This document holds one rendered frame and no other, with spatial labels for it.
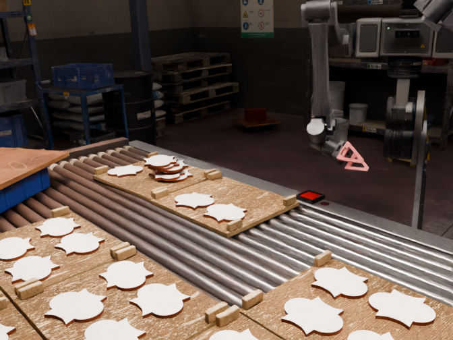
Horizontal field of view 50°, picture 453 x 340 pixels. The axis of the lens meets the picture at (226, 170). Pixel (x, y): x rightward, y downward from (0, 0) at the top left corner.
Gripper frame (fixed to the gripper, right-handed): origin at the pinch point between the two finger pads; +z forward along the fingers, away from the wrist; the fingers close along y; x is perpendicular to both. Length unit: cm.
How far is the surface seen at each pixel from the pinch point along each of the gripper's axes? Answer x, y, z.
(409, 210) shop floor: 22, -251, -24
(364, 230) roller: -18.5, 0.8, 11.6
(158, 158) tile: -36, -6, -77
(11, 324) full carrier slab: -80, 74, -27
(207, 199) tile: -38, 7, -39
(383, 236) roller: -17.1, 2.5, 17.9
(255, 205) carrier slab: -30.4, 2.4, -24.3
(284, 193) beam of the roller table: -21.2, -15.4, -24.6
